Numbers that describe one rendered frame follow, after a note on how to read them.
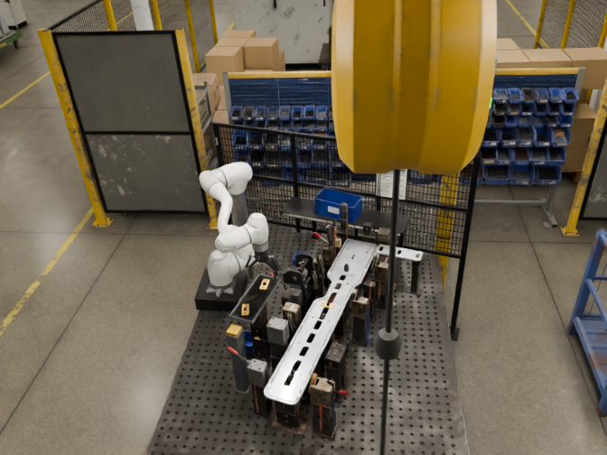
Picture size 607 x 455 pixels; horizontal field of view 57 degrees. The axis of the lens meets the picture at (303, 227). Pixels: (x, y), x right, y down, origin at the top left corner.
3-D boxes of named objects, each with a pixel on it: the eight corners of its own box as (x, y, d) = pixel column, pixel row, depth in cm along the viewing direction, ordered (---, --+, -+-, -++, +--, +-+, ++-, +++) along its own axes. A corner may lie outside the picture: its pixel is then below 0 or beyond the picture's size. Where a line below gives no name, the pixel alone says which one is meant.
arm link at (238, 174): (229, 265, 378) (256, 253, 388) (241, 277, 367) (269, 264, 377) (211, 164, 335) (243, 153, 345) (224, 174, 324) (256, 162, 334)
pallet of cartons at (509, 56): (560, 148, 677) (587, 35, 601) (583, 181, 612) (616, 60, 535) (460, 150, 687) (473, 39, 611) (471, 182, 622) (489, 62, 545)
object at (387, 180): (406, 201, 383) (408, 161, 365) (374, 196, 390) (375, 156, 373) (406, 199, 384) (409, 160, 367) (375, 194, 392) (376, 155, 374)
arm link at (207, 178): (206, 182, 319) (227, 175, 325) (192, 170, 331) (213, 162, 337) (209, 201, 327) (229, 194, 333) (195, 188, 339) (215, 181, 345)
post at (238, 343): (247, 394, 309) (238, 338, 284) (234, 391, 312) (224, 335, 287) (252, 385, 315) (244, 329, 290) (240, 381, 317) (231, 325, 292)
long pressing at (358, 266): (301, 409, 265) (301, 406, 264) (258, 395, 273) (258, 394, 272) (379, 245, 369) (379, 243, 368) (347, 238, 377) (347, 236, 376)
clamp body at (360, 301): (367, 349, 332) (368, 306, 313) (348, 345, 336) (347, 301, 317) (371, 338, 339) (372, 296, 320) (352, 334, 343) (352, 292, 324)
